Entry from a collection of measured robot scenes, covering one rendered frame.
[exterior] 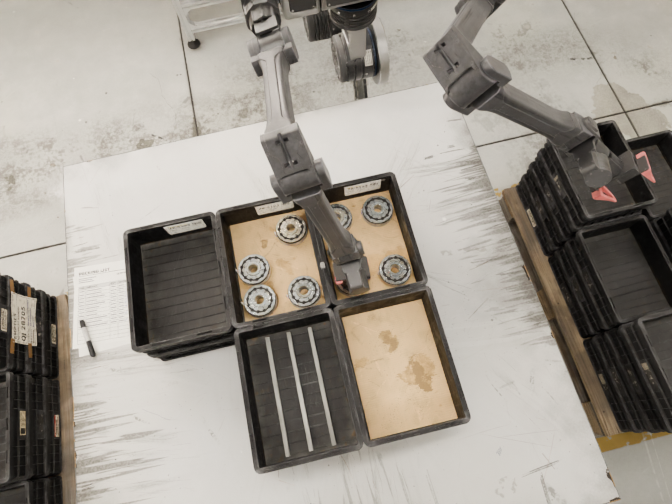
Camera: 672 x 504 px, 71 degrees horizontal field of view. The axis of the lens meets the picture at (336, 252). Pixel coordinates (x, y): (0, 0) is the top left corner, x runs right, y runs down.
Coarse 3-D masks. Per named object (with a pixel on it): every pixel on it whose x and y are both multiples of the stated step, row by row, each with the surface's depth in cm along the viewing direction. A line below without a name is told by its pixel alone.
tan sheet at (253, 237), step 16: (240, 224) 162; (256, 224) 162; (272, 224) 162; (240, 240) 160; (256, 240) 160; (272, 240) 160; (304, 240) 159; (240, 256) 158; (272, 256) 158; (288, 256) 157; (304, 256) 157; (272, 272) 156; (288, 272) 155; (304, 272) 155; (240, 288) 154; (272, 288) 154; (320, 288) 153; (288, 304) 152
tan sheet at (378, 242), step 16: (384, 192) 164; (352, 208) 163; (352, 224) 161; (368, 224) 160; (368, 240) 158; (384, 240) 158; (400, 240) 158; (368, 256) 156; (384, 256) 156; (336, 288) 153; (384, 288) 152
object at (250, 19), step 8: (240, 0) 111; (248, 0) 110; (256, 0) 109; (264, 0) 109; (272, 0) 111; (248, 8) 110; (256, 8) 110; (264, 8) 109; (272, 8) 110; (248, 16) 111; (256, 16) 109; (264, 16) 109; (280, 16) 118; (248, 24) 114; (280, 24) 112
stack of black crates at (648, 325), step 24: (600, 336) 197; (624, 336) 178; (648, 336) 167; (600, 360) 199; (624, 360) 184; (648, 360) 170; (624, 384) 188; (648, 384) 172; (624, 408) 190; (648, 408) 176
